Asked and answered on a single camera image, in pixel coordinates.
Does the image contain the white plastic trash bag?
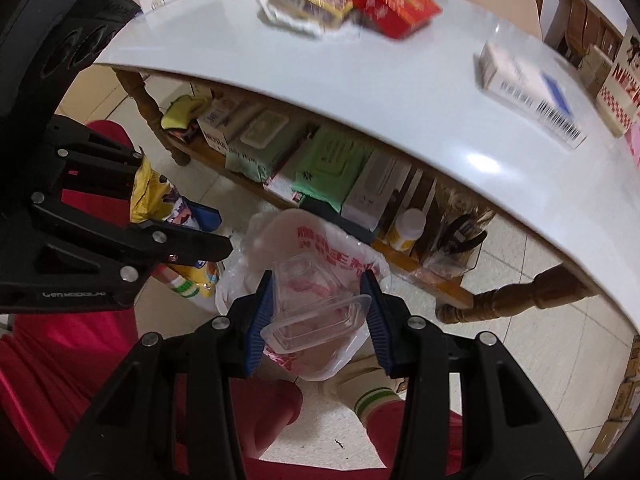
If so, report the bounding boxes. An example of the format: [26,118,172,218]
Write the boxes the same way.
[215,209,392,382]

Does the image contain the white blue medicine box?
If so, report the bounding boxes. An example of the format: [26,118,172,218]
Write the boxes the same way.
[477,41,587,150]

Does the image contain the red cigarette box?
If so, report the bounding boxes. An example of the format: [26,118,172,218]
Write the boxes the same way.
[350,0,442,39]

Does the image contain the yellow snack wrapper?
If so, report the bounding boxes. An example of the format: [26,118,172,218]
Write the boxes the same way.
[129,153,222,310]

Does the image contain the white bottle yellow label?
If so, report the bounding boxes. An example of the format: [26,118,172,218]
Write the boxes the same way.
[386,208,426,252]

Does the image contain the brown cardboard tissue box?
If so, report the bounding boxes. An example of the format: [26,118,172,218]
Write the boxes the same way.
[578,44,613,98]

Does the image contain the white tissue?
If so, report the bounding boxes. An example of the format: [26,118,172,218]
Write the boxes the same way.
[256,0,361,42]

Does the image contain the wooden table lower shelf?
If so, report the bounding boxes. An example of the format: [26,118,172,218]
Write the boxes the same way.
[112,66,597,325]

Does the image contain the cardboard boxes on floor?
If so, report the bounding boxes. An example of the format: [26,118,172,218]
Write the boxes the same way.
[590,335,639,454]

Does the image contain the Nezha popcorn bucket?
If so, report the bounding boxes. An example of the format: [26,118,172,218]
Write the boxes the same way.
[594,19,640,139]

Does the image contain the red trousers legs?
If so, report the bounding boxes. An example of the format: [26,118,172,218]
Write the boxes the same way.
[0,119,464,480]

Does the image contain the clear plastic tray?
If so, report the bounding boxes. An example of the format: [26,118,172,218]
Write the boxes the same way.
[262,252,371,354]

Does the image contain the white box under table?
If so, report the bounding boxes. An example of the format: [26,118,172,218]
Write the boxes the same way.
[341,150,411,232]

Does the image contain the grey wet wipes pack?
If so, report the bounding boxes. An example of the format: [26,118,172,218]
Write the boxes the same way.
[224,110,307,183]

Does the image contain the green wet wipes pack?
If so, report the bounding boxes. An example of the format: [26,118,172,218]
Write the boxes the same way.
[292,126,372,212]

